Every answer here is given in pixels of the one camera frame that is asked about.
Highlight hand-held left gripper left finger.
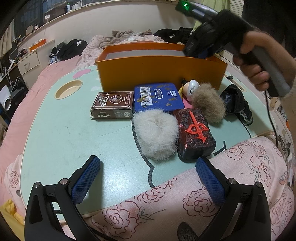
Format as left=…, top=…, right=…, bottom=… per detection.
left=24, top=155, right=101, bottom=241

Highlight dark box with red cross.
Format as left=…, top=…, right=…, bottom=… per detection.
left=172, top=108, right=216, bottom=163

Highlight black clothes pile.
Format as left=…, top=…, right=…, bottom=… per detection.
left=153, top=27, right=199, bottom=45

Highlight dark window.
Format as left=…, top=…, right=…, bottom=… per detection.
left=9, top=0, right=67, bottom=40

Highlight black cloth pouch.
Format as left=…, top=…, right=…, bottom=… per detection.
left=219, top=84, right=252, bottom=126

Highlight mint cartoon printed desktop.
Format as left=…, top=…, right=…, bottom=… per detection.
left=20, top=65, right=277, bottom=209

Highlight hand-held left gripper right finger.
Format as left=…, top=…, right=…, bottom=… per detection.
left=195, top=155, right=271, bottom=241

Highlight small orange storage box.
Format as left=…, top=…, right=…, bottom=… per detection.
left=28, top=39, right=48, bottom=52

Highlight brown card box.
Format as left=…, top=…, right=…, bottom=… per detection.
left=90, top=91, right=134, bottom=120

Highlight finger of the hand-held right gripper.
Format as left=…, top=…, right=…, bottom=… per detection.
left=196, top=45, right=215, bottom=59

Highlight pink floral quilt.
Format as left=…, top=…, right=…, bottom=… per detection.
left=0, top=136, right=296, bottom=241

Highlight brown fur ball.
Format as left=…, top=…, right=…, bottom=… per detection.
left=191, top=83, right=226, bottom=124

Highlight blue tin box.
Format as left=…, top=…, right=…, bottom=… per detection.
left=134, top=82, right=185, bottom=113

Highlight white fur ball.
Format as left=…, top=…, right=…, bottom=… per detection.
left=131, top=109, right=179, bottom=161

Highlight person's right hand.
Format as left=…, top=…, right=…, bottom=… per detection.
left=232, top=31, right=296, bottom=92

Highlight white appliance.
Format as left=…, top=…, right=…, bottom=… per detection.
left=0, top=85, right=12, bottom=112

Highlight rumpled light pink blanket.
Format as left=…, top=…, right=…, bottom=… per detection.
left=82, top=30, right=169, bottom=55

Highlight dark hanging garment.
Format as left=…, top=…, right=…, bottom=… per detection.
left=242, top=0, right=296, bottom=58

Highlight black clothes with striped cuff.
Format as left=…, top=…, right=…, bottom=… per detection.
left=48, top=39, right=88, bottom=62

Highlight yellow cloth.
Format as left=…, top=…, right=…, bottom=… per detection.
left=0, top=199, right=26, bottom=232

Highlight beige cloth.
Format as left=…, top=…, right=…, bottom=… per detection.
left=277, top=88, right=296, bottom=109

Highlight orange cardboard box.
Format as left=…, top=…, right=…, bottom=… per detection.
left=95, top=42, right=228, bottom=92

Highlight green hanging garment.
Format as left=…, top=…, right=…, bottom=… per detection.
left=201, top=0, right=230, bottom=12

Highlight doll with white helmet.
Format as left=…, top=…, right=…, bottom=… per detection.
left=179, top=79, right=200, bottom=102

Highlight white nightstand with drawer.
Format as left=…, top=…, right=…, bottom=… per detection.
left=17, top=50, right=38, bottom=76

